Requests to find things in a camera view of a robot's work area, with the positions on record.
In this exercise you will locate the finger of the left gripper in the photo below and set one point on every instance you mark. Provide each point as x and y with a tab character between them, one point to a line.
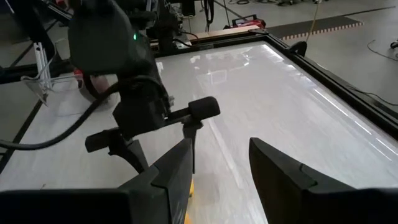
130	152
192	127

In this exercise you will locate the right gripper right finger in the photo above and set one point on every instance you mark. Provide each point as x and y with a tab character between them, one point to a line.
304	199

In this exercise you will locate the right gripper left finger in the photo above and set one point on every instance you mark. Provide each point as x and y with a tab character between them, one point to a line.
124	205

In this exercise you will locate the red apple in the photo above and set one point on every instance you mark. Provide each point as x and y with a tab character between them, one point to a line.
99	87

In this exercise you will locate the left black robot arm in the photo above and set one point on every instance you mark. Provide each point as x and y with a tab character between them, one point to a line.
102	37

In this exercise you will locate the orange-yellow mango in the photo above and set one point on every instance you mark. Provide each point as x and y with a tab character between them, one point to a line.
191	188

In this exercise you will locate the clear plastic basket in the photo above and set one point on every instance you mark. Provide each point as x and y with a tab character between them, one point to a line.
59	99

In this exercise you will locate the wooden base board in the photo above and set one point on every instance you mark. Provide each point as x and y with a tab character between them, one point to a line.
224	32

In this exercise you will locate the red tool box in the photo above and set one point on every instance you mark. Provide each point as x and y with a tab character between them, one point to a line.
252	23

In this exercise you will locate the black rig support strut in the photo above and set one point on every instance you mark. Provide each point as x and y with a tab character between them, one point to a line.
28	31

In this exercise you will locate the dark floor mat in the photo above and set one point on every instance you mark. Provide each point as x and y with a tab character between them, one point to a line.
311	26

